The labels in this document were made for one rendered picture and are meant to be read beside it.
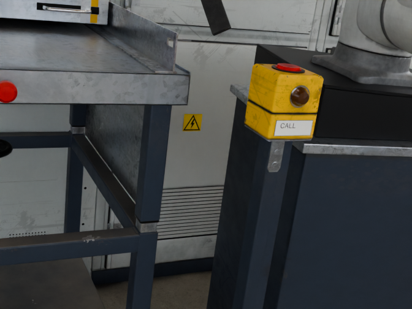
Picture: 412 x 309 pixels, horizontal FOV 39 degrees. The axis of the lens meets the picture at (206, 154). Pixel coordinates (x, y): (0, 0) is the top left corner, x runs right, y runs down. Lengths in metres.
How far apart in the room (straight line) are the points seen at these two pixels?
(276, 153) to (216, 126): 0.96
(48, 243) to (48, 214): 0.72
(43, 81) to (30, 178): 0.82
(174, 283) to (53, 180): 0.55
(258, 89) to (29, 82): 0.35
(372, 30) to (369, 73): 0.08
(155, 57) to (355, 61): 0.40
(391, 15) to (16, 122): 1.03
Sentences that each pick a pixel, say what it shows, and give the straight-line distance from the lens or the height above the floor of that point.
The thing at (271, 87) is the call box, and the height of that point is 0.88.
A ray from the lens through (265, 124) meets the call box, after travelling 0.87.
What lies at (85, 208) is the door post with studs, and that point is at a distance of 1.83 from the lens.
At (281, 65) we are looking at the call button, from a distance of 0.88.
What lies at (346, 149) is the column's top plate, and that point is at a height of 0.74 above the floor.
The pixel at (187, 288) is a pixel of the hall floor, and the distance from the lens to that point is 1.99.
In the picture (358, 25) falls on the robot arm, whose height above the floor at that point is 0.95.
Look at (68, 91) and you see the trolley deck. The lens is 0.97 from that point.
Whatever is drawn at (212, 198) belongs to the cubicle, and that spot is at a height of 0.29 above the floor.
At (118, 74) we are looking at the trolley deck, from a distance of 0.99.
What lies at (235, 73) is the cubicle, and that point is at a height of 0.71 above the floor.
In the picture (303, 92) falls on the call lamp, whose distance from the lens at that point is 0.85.
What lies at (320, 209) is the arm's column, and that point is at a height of 0.61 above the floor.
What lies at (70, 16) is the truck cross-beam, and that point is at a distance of 1.36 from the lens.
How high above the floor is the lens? 1.05
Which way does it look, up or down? 19 degrees down
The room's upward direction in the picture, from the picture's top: 7 degrees clockwise
